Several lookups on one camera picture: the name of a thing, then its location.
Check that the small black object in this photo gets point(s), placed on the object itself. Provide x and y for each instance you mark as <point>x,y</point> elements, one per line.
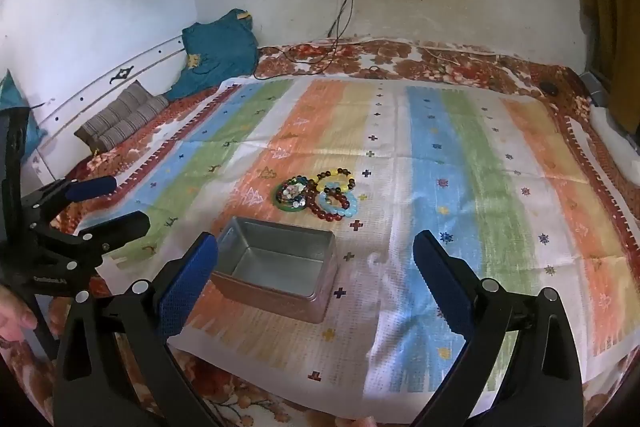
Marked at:
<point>550,89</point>

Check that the striped brown cushion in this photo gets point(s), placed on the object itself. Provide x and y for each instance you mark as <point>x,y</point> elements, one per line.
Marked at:
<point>120,117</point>

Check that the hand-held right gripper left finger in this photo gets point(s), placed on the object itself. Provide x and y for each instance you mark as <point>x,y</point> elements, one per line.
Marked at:
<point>187,282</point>

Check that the white headboard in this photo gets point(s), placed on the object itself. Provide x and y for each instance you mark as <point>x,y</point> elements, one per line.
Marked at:
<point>90,77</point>

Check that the metal tin box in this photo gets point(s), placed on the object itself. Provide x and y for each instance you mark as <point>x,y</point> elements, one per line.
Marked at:
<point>300,302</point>

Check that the teal cloth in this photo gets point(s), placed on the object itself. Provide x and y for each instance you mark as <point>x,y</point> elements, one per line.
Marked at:
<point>215,52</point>

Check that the person's left hand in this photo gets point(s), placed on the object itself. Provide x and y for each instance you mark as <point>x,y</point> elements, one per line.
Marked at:
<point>10,317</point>

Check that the green jade bangle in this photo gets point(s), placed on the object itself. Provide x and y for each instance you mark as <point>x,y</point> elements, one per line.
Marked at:
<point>285,207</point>

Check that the white pillow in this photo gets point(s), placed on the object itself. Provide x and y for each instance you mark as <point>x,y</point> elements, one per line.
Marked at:
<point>615,142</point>

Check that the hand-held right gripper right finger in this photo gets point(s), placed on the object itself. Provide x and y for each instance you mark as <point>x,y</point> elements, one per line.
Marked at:
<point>440,277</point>

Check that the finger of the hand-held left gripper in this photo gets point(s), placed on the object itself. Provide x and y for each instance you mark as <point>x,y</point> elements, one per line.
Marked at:
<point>92,188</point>
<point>120,232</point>

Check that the grey box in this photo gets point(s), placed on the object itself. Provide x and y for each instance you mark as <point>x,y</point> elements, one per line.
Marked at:
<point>595,87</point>

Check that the striped colourful mat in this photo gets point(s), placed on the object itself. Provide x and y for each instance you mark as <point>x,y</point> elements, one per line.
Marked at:
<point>450,157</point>

